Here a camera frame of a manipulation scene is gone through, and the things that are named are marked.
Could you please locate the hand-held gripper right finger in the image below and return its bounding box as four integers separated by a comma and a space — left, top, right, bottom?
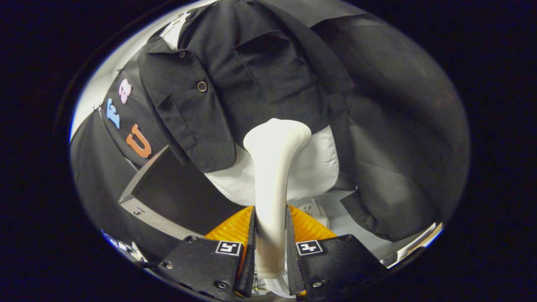
285, 205, 388, 299

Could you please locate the black blazer jacket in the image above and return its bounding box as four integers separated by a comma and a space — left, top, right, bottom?
138, 0, 358, 192

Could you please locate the grey cabinet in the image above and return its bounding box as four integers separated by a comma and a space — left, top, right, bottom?
118, 145, 246, 242

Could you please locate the white wooden board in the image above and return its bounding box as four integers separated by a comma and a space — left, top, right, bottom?
380, 221, 444, 269

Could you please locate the white garment steamer with hose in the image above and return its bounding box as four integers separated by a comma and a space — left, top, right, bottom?
243, 118, 313, 299

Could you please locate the black backdrop cloth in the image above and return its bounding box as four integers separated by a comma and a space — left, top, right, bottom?
69, 12, 471, 261

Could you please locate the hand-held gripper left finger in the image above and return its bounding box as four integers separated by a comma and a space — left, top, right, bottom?
157, 205, 256, 302

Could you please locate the white mannequin torso on stand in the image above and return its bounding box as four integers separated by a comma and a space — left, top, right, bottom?
159, 12, 340, 229

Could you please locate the white and blue clutter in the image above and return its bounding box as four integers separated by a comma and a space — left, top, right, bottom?
102, 229, 148, 263

